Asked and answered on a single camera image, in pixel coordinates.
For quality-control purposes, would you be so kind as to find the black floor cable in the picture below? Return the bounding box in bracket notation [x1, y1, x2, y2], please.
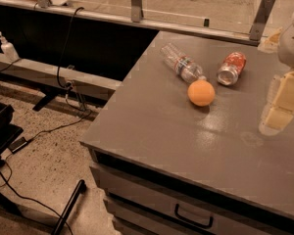
[0, 160, 74, 235]

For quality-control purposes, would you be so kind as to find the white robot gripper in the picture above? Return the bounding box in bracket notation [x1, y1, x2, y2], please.
[259, 12, 294, 136]

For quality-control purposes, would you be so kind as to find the red soda can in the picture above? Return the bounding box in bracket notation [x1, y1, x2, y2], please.
[217, 52, 246, 86]

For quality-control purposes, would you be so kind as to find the black chair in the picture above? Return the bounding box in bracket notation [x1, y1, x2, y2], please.
[0, 103, 86, 235]

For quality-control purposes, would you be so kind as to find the black power adapter brick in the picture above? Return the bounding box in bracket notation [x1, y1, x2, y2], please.
[8, 137, 28, 154]

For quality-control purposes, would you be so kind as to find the orange fruit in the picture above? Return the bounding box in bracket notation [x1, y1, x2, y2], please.
[187, 80, 215, 107]

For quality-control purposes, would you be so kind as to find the clear plastic water bottle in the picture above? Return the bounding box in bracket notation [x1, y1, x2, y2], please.
[160, 43, 207, 84]

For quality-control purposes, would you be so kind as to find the white pump dispenser bottle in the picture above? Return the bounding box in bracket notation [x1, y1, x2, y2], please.
[0, 31, 20, 63]

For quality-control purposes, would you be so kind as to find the low grey wall ledge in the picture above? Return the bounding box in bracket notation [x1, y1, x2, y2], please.
[0, 53, 122, 100]

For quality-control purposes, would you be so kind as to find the black drawer handle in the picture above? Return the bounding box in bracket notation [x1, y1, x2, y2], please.
[174, 204, 214, 229]

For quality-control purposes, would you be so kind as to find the metal railing frame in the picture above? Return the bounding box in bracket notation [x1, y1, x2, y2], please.
[0, 0, 275, 45]

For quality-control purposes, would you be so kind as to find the black hanging power cable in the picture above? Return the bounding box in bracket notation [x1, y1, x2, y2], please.
[56, 6, 92, 113]

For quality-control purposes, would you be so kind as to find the grey drawer cabinet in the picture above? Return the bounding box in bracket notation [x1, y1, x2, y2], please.
[81, 32, 294, 235]

